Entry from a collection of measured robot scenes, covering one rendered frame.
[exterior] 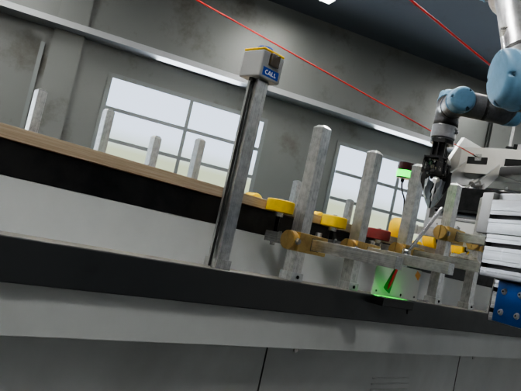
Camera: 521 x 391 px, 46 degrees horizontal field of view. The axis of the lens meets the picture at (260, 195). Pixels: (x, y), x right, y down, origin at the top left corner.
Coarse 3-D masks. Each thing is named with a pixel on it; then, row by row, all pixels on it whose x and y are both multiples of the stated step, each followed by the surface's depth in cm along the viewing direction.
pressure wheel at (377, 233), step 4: (368, 228) 207; (372, 228) 205; (376, 228) 204; (380, 228) 207; (368, 232) 206; (372, 232) 205; (376, 232) 204; (380, 232) 204; (384, 232) 204; (388, 232) 205; (368, 236) 206; (372, 236) 204; (376, 236) 204; (380, 236) 204; (384, 236) 204; (388, 236) 205; (376, 240) 206; (380, 240) 207; (384, 240) 206; (388, 240) 206
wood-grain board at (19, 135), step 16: (0, 128) 121; (16, 128) 123; (32, 144) 126; (48, 144) 128; (64, 144) 131; (96, 160) 136; (112, 160) 139; (128, 160) 142; (144, 176) 146; (160, 176) 149; (176, 176) 152; (208, 192) 159; (320, 224) 192
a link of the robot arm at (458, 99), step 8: (456, 88) 174; (464, 88) 174; (448, 96) 177; (456, 96) 174; (464, 96) 174; (472, 96) 174; (480, 96) 176; (440, 104) 185; (448, 104) 177; (456, 104) 174; (464, 104) 173; (472, 104) 173; (480, 104) 175; (448, 112) 180; (456, 112) 176; (464, 112) 176; (472, 112) 176; (480, 112) 176
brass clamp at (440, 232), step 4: (436, 228) 211; (440, 228) 210; (444, 228) 209; (448, 228) 210; (452, 228) 211; (436, 232) 211; (440, 232) 210; (444, 232) 209; (448, 232) 209; (452, 232) 211; (456, 232) 213; (460, 232) 215; (464, 232) 218; (436, 236) 211; (440, 236) 210; (444, 236) 209; (448, 236) 210; (452, 236) 212; (448, 240) 210; (452, 240) 212; (456, 240) 214; (460, 244) 216
